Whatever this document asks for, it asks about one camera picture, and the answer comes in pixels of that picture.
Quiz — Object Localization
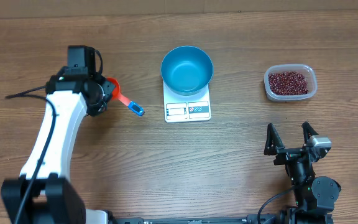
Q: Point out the red measuring scoop blue handle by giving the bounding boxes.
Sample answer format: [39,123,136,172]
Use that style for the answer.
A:
[107,78,145,116]

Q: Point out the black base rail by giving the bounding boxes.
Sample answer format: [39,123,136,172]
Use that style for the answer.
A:
[108,214,280,224]

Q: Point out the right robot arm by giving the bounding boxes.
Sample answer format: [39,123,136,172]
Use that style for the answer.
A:
[257,121,341,224]

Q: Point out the red beans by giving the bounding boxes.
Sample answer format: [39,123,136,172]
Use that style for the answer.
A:
[268,71,309,96]

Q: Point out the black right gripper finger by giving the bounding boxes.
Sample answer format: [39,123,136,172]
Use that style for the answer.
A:
[264,123,285,156]
[302,121,318,144]

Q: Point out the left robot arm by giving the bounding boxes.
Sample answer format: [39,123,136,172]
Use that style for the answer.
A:
[1,45,116,223]

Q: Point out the clear plastic container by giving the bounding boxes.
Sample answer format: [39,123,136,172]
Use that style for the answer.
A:
[264,64,318,102]

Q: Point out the blue bowl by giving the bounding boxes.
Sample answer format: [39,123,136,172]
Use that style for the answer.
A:
[160,45,214,96]

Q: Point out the white kitchen scale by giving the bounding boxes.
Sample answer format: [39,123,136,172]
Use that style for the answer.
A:
[163,83,211,123]

